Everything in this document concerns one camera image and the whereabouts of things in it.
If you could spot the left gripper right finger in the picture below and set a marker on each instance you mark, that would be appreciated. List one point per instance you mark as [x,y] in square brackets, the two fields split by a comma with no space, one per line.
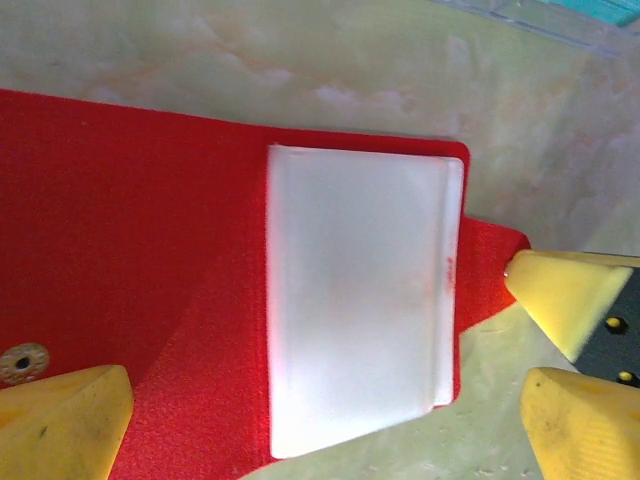
[585,430]

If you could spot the group of blue packets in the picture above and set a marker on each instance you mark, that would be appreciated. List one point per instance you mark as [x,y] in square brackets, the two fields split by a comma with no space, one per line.
[545,27]

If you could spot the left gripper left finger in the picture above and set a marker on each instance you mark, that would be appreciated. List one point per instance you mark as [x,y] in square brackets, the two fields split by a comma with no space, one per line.
[60,425]

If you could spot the red card holder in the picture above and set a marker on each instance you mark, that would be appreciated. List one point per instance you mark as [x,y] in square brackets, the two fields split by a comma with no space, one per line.
[125,225]

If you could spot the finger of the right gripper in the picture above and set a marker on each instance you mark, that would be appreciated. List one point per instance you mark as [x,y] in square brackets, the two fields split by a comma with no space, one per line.
[565,295]

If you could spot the teal credit card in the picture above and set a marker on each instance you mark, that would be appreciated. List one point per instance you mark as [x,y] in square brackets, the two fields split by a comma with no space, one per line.
[605,9]

